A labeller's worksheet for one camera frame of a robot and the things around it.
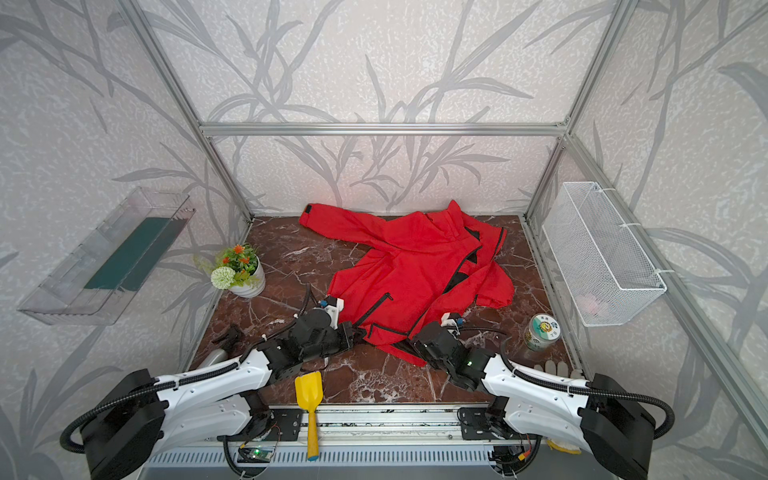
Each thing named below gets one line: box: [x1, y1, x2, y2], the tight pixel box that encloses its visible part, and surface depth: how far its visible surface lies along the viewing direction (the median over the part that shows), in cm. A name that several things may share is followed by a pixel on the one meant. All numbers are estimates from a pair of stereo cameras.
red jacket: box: [300, 199, 515, 366], surface depth 100 cm
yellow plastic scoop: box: [295, 371, 324, 461], surface depth 79 cm
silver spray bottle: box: [197, 348, 230, 369], surface depth 84 cm
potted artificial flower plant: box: [210, 244, 266, 298], surface depth 88 cm
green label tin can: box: [523, 313, 561, 352], surface depth 84 cm
